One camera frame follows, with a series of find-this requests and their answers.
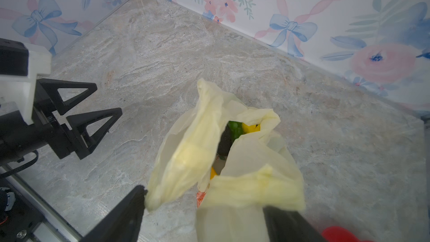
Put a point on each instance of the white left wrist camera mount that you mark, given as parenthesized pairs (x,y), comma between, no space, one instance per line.
(21,64)

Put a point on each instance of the red flower-shaped plate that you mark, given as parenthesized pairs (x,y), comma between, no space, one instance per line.
(339,234)

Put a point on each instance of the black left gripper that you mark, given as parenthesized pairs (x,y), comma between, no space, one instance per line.
(87,129)

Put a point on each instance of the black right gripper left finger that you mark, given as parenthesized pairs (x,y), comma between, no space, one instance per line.
(123,223)

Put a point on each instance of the green fruit in bag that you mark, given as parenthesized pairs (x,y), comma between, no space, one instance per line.
(236,130)

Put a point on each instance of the pale yellow plastic bag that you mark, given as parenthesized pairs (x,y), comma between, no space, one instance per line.
(259,171)

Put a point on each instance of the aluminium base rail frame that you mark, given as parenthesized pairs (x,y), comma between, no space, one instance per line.
(53,228)

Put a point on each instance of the yellow fruit in bag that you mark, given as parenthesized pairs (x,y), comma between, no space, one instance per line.
(250,128)

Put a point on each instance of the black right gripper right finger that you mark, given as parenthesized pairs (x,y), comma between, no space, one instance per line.
(289,226)

